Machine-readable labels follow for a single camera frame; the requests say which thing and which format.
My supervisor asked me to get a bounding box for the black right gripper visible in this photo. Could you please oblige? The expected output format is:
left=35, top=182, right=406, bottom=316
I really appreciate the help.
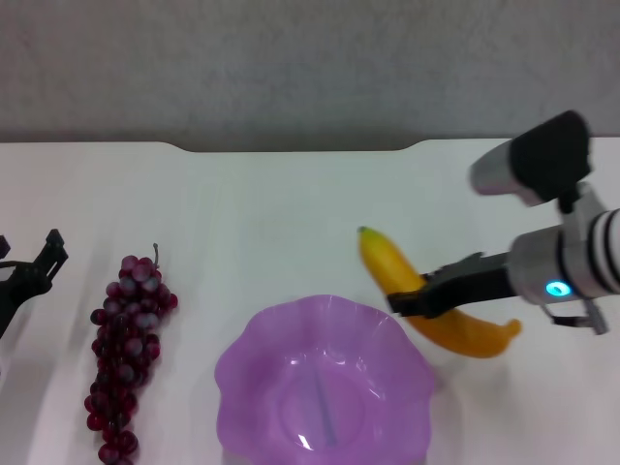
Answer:
left=387, top=251, right=513, bottom=320

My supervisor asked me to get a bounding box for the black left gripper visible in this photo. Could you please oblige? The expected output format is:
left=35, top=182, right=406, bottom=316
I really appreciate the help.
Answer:
left=0, top=228, right=71, bottom=341

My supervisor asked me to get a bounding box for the yellow banana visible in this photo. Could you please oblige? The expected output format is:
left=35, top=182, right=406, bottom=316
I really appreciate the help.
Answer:
left=356, top=226, right=523, bottom=359

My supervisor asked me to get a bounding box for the dark red grape bunch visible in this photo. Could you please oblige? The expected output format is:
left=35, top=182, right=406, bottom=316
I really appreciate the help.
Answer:
left=84, top=242, right=179, bottom=465

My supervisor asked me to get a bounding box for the purple wavy plastic plate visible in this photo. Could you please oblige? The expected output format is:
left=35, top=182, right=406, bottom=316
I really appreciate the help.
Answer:
left=214, top=294, right=436, bottom=465

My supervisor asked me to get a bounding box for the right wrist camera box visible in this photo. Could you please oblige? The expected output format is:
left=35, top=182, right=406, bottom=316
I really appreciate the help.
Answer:
left=468, top=109, right=595, bottom=208

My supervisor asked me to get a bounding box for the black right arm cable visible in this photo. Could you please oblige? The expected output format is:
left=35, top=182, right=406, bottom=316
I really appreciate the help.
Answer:
left=542, top=298, right=610, bottom=336

